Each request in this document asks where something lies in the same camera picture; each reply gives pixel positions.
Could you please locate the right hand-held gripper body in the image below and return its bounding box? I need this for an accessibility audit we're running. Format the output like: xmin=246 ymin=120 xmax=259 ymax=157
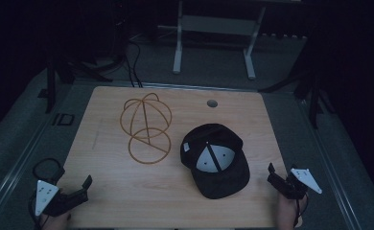
xmin=279 ymin=167 xmax=323 ymax=201

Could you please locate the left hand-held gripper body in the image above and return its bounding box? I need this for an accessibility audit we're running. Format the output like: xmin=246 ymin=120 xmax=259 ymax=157
xmin=35 ymin=179 xmax=84 ymax=219

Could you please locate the black cap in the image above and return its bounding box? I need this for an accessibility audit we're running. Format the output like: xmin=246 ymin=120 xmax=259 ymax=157
xmin=179 ymin=123 xmax=251 ymax=200

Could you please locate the person's left hand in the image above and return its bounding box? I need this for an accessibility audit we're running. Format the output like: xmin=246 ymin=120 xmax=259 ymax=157
xmin=40 ymin=211 xmax=73 ymax=230

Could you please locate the person's right hand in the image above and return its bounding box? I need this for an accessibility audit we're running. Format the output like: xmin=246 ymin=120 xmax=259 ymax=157
xmin=277 ymin=192 xmax=308 ymax=230

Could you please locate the black tripod stand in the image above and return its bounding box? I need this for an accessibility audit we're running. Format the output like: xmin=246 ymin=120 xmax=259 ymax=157
xmin=36 ymin=52 xmax=127 ymax=115
xmin=257 ymin=61 xmax=337 ymax=130

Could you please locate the white metal stand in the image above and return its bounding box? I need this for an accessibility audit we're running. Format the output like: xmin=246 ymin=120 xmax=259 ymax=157
xmin=157 ymin=0 xmax=268 ymax=81

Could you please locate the black looped gripper cable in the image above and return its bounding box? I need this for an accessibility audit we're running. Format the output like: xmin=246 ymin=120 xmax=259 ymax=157
xmin=31 ymin=157 xmax=66 ymax=186

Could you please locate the black rectangular floor bracket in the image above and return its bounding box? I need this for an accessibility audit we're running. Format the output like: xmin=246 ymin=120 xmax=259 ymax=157
xmin=52 ymin=112 xmax=76 ymax=127

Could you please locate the black floor cable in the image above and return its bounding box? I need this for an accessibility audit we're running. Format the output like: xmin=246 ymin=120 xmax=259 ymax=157
xmin=124 ymin=34 xmax=145 ymax=89

